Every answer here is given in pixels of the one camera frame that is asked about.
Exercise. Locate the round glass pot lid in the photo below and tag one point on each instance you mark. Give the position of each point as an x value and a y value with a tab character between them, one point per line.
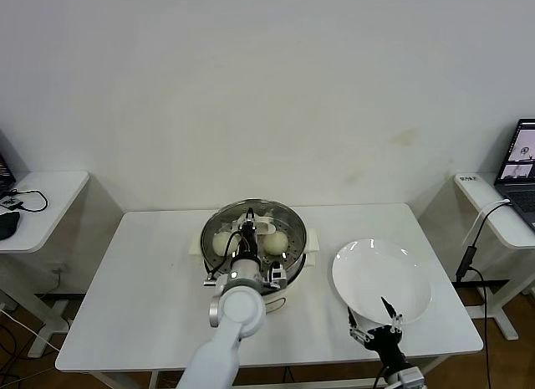
288	226

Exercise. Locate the white round plate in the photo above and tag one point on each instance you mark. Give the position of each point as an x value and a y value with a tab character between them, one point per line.
376	272

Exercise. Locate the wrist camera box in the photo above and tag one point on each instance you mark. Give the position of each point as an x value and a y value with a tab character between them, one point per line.
278	276
409	377

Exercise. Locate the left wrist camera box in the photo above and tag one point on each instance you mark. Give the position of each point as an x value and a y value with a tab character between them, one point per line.
278	276

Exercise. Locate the grey laptop with dark screen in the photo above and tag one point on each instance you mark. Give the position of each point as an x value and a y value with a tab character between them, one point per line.
520	163

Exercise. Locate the white wall socket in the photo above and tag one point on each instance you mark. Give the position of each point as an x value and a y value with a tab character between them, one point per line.
59	269

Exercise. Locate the black computer mouse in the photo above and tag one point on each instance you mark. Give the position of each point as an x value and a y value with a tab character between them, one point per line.
6	226

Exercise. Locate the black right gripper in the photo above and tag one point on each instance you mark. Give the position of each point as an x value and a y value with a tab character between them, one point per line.
384	345

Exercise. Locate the white steamed baozi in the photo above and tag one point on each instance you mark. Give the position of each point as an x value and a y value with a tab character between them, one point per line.
276	243
220	243

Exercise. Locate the stainless steel steamer basket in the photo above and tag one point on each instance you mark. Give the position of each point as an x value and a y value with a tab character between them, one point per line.
298	262

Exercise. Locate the cream electric cooker base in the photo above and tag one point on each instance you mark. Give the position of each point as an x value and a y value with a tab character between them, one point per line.
278	303

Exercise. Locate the small white label box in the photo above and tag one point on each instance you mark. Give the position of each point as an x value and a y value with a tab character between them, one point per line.
468	179

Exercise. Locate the laptop screen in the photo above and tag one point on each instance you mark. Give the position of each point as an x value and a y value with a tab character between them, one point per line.
4	167

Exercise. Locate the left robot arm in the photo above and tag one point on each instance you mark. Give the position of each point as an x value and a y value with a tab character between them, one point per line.
238	309

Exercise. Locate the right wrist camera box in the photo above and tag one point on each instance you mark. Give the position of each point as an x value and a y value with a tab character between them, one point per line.
409	377

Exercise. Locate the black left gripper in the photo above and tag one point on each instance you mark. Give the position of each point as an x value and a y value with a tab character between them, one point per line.
248	244

